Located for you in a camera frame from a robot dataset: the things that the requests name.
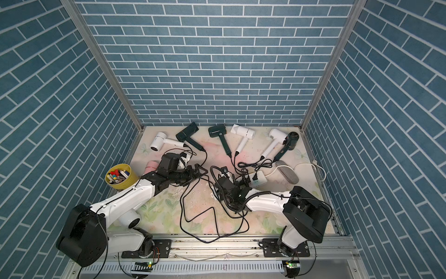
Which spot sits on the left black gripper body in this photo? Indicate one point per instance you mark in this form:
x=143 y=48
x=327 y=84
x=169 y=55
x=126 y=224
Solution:
x=183 y=176

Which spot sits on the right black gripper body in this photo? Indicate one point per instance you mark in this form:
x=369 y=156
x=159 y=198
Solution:
x=222 y=197

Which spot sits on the white power strip coloured sockets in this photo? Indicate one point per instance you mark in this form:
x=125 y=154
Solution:
x=256 y=179

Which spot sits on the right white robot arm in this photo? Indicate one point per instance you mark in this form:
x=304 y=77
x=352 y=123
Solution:
x=307 y=216

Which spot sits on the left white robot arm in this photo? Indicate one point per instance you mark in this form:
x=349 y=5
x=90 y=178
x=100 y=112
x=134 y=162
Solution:
x=112 y=225

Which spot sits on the pink hair dryer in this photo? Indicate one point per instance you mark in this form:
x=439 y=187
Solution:
x=151 y=166

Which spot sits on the dark green dryer angled nozzle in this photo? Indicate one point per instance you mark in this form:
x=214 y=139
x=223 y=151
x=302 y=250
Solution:
x=186 y=135

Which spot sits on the white hair dryer far left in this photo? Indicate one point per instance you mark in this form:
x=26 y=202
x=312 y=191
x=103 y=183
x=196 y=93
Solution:
x=161 y=139

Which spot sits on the dark green dryer centre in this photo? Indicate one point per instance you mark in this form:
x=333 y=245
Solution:
x=220 y=132

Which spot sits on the yellow cup of pens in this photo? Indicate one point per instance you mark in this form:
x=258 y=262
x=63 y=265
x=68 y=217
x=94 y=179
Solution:
x=121 y=177

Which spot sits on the white folding hair dryer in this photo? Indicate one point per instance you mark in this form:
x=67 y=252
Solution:
x=245 y=133

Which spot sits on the large white dryer front left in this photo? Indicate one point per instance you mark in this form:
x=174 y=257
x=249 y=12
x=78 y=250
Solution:
x=130 y=219

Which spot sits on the white glossy hair dryer right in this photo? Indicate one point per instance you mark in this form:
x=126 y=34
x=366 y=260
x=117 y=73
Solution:
x=278 y=138

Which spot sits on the dark green dryer right corner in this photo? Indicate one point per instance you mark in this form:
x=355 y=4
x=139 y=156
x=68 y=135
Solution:
x=289 y=144

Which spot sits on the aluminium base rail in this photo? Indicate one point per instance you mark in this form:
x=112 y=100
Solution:
x=179 y=257

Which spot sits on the white wall cable connector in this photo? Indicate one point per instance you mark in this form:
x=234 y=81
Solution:
x=314 y=164

